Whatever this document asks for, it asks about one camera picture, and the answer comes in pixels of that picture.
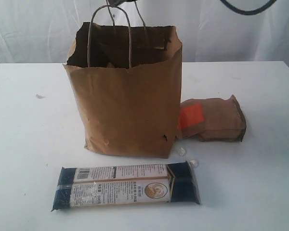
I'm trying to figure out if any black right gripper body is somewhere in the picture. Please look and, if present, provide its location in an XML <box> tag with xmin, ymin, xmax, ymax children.
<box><xmin>107</xmin><ymin>0</ymin><xmax>137</xmax><ymax>5</ymax></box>

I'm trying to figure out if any dark blue noodle packet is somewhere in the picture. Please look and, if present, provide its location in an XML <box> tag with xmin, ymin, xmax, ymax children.
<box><xmin>52</xmin><ymin>162</ymin><xmax>201</xmax><ymax>210</ymax></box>

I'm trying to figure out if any brown paper shopping bag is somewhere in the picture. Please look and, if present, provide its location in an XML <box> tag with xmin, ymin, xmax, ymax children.
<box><xmin>64</xmin><ymin>21</ymin><xmax>183</xmax><ymax>158</ymax></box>

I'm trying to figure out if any white backdrop curtain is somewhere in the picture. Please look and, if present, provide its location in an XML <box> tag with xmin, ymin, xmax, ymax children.
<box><xmin>0</xmin><ymin>0</ymin><xmax>289</xmax><ymax>66</ymax></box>

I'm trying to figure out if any small paper scrap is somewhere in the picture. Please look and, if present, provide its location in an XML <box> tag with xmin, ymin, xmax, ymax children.
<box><xmin>36</xmin><ymin>94</ymin><xmax>45</xmax><ymax>99</ymax></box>

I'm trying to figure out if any brown pouch with orange label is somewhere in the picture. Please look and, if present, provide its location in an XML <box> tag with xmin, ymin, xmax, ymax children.
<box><xmin>176</xmin><ymin>95</ymin><xmax>247</xmax><ymax>142</ymax></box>

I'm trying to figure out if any white wrapped candy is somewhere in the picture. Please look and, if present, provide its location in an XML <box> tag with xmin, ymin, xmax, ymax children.
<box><xmin>188</xmin><ymin>159</ymin><xmax>198</xmax><ymax>168</ymax></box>
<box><xmin>178</xmin><ymin>147</ymin><xmax>187</xmax><ymax>156</ymax></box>

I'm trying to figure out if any black cable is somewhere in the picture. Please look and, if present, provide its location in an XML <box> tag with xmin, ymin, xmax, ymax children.
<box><xmin>219</xmin><ymin>0</ymin><xmax>280</xmax><ymax>15</ymax></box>

